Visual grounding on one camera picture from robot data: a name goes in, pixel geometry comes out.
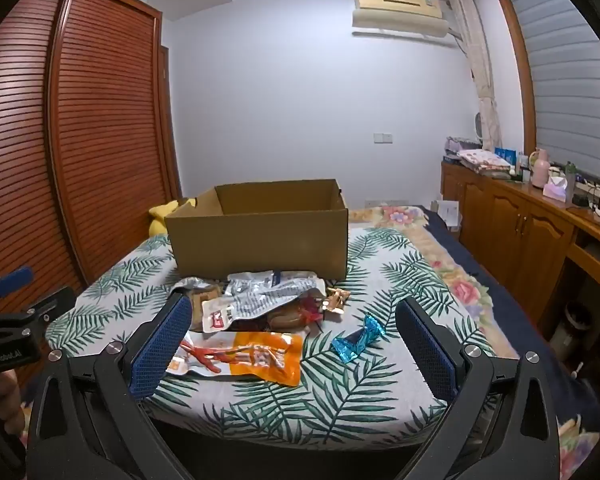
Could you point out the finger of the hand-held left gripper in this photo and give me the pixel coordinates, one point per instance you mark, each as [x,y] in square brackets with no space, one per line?
[12,278]

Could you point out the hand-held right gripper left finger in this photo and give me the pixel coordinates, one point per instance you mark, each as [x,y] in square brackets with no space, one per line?
[160,350]

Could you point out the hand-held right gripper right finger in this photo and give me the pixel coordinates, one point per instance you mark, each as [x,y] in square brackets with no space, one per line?
[430,355]

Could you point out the blue candy wrapper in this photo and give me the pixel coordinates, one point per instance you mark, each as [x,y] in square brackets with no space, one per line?
[357,342]

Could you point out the orange snack packet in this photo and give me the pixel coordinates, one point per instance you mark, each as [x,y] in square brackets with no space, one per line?
[250,357]

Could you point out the red bread snack packet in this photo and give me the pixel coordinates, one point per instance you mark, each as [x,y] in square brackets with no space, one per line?
[285,319]

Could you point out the cardboard box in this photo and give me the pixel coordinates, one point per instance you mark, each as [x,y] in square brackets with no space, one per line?
[255,245]

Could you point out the person's left hand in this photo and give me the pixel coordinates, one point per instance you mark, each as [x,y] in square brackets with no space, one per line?
[7,400]

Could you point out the brown snack packet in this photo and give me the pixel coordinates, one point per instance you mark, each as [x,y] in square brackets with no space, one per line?
[197,290]

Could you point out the floral blanket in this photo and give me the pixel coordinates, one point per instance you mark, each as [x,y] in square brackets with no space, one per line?
[460,290]

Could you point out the leaf print blanket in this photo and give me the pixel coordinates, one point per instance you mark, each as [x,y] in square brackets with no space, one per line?
[360,400]

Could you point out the small golden candy packet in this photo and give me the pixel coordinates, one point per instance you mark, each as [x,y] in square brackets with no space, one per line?
[336,300]

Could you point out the silver snack bag blue stripe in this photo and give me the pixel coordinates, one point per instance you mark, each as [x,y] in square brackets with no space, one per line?
[270,292]

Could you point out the yellow plush toy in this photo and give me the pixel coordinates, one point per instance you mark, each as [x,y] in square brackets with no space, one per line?
[162,215]

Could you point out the white paper bag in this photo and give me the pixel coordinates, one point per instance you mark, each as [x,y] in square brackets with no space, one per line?
[447,215]

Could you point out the dark waste bin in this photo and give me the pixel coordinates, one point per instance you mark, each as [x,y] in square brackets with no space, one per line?
[572,327]

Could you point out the wooden cabinet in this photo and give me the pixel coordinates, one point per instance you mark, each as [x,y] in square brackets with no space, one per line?
[505,220]

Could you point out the wooden louvred wardrobe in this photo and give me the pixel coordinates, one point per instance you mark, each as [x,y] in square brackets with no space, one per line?
[105,135]

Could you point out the floral folded cloth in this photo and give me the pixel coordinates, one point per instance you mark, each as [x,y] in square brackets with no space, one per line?
[482,161]

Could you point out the pink tissue box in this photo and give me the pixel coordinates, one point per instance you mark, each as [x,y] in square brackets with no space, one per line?
[555,190]

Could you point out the purple folded cloth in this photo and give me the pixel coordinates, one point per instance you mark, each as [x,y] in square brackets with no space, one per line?
[460,145]

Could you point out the small blue box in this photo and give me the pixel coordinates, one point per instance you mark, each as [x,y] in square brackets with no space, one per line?
[505,154]

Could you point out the pink thermos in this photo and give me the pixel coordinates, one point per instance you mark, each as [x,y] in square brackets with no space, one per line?
[539,170]

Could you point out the green bottle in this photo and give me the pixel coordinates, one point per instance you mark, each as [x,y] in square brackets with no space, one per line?
[570,180]

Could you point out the small white fan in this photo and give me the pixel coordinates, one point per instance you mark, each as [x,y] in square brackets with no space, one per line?
[481,125]

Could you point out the beige curtain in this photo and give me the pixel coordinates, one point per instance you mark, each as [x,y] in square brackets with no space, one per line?
[480,60]

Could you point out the grey window blind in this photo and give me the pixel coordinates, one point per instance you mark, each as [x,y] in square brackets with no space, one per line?
[565,85]

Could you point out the white wall switch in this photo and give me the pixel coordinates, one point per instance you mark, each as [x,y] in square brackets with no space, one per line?
[383,137]

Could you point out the wooden window frame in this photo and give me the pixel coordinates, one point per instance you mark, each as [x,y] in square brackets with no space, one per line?
[517,70]

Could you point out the wall air conditioner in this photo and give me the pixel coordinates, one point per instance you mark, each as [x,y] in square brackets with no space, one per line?
[400,10]

